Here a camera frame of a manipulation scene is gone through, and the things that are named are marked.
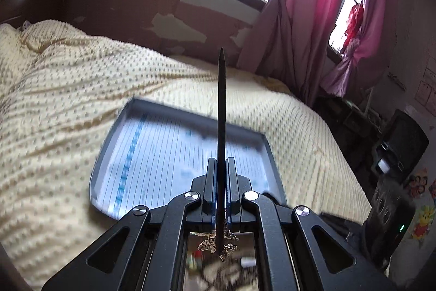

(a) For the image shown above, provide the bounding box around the black office chair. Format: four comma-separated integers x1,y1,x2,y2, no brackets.
371,109,429,184

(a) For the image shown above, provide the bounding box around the red tassel ornament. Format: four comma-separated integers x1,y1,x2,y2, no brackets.
341,3,364,53

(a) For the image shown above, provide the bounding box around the pink curtain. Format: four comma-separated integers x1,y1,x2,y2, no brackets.
237,0,341,106
321,0,398,97

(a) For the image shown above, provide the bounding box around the pink curtain left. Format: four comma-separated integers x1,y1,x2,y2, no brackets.
237,0,341,106

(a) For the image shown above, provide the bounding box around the grey shallow tray box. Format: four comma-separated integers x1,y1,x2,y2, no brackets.
89,97,287,222

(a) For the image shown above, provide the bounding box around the black hair stick gold ornament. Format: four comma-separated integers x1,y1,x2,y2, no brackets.
198,47,236,262

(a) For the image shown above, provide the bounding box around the dark side table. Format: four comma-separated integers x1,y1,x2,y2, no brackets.
313,96,380,155

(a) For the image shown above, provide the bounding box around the yellow dotted bed blanket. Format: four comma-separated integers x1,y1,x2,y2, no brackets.
1,21,370,290

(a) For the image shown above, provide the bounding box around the pink curtain right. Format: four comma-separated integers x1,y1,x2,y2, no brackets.
321,0,398,97

